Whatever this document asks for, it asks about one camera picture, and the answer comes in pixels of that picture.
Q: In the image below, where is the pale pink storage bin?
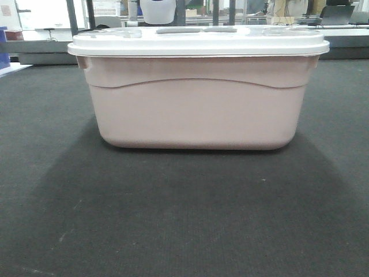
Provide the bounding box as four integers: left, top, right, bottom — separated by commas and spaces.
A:
77, 57, 318, 150

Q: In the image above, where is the grey lid handle latch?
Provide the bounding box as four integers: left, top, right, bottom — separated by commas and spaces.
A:
156, 27, 202, 35

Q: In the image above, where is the white bin lid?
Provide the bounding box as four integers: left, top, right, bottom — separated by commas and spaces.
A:
67, 25, 330, 58

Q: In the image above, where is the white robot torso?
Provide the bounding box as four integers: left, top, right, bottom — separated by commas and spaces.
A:
140, 0, 176, 25

